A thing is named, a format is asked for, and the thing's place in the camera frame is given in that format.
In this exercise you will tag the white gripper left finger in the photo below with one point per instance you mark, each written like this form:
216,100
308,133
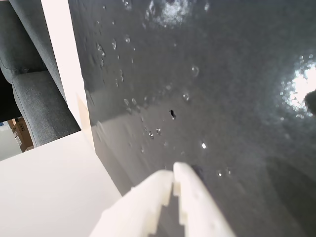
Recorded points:
138,209

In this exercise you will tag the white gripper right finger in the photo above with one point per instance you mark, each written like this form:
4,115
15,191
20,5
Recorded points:
195,205

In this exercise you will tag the black glossy table mat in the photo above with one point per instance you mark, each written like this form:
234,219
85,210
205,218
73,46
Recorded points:
209,98

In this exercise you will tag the brown cardboard box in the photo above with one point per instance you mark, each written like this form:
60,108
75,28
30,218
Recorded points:
22,134

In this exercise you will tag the grey fabric sofa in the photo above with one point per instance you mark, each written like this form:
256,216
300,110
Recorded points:
32,98

